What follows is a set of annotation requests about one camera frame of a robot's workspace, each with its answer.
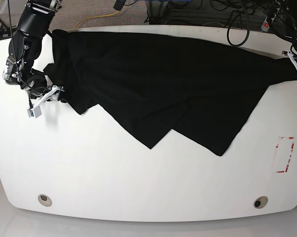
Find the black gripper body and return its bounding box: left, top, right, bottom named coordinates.
left=24, top=74, right=64, bottom=101

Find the black T-shirt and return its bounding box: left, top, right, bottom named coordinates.
left=44, top=30, right=297, bottom=156

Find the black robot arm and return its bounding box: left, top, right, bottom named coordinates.
left=2, top=0, right=64, bottom=101

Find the black tripod stand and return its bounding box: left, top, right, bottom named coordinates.
left=0, top=19, right=16, bottom=40

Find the white power strip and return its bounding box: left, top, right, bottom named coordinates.
left=261, top=2, right=281, bottom=33

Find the red tape rectangle marking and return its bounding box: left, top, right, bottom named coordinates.
left=273, top=137, right=295, bottom=174

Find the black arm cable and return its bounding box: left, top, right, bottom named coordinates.
left=21, top=69, right=52, bottom=98
left=226, top=7, right=297, bottom=47

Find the yellow cable on floor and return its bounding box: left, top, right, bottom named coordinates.
left=74, top=9, right=120, bottom=29

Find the left table cable grommet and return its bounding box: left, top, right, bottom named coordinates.
left=38, top=194, right=52, bottom=207

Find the table cable grommet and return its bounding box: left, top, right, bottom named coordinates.
left=38, top=194, right=52, bottom=207
left=254, top=196, right=268, bottom=209

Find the right table cable grommet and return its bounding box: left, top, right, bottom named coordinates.
left=254, top=196, right=268, bottom=209

